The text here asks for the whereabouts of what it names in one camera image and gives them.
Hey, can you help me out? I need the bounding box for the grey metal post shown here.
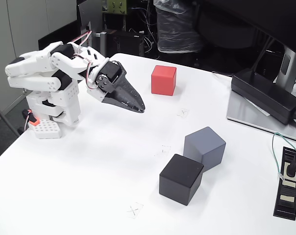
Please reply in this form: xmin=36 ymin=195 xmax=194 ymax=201
xmin=96 ymin=31 xmax=107 ymax=59

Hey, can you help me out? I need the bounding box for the black flat panel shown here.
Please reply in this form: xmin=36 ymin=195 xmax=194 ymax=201
xmin=38 ymin=19 xmax=79 ymax=49

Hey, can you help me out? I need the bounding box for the grey cube block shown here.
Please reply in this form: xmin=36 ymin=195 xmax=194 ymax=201
xmin=183 ymin=126 xmax=226 ymax=172

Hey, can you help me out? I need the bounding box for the green circuit board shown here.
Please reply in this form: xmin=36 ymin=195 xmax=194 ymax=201
xmin=106 ymin=0 xmax=127 ymax=15

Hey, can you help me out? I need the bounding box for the white paper sheet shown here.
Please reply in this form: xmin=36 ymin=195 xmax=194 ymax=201
xmin=246 ymin=97 xmax=271 ymax=117

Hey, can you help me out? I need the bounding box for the black cube block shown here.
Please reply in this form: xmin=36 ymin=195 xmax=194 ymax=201
xmin=159 ymin=153 xmax=204 ymax=206

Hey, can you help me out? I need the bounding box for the plastic wrapped black bin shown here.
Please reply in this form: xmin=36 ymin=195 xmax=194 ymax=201
xmin=154 ymin=0 xmax=204 ymax=53

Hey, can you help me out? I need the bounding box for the silver monitor stand neck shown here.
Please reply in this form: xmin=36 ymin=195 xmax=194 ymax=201
xmin=275 ymin=46 xmax=296 ymax=85

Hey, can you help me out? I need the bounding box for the green thin cable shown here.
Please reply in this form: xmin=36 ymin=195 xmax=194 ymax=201
xmin=271 ymin=132 xmax=296 ymax=180

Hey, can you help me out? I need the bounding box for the orange connector with wires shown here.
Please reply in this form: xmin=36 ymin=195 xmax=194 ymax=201
xmin=22 ymin=109 xmax=40 ymax=133

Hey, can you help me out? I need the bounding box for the black power adapter brick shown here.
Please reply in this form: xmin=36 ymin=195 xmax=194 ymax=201
xmin=230 ymin=68 xmax=296 ymax=125

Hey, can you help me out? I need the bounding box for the red cube block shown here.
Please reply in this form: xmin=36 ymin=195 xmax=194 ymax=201
xmin=150 ymin=65 xmax=177 ymax=96

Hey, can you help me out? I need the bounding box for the black power plug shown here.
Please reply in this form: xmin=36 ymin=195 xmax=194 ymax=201
xmin=284 ymin=149 xmax=296 ymax=177

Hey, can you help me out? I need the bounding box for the black power strip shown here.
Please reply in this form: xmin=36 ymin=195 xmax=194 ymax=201
xmin=272 ymin=146 xmax=296 ymax=221

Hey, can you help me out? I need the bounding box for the white perforated clamp block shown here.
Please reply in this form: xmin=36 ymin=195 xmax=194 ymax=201
xmin=27 ymin=118 xmax=63 ymax=140

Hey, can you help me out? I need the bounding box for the clear tape X mark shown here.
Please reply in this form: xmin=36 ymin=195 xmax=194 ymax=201
xmin=154 ymin=144 xmax=172 ymax=159
xmin=176 ymin=107 xmax=190 ymax=118
xmin=123 ymin=202 xmax=144 ymax=219

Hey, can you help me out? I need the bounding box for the silver monitor base plate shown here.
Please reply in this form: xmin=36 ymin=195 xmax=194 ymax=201
xmin=226 ymin=90 xmax=296 ymax=144

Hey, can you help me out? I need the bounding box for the black monitor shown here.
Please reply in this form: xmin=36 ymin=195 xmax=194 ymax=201
xmin=197 ymin=0 xmax=296 ymax=59

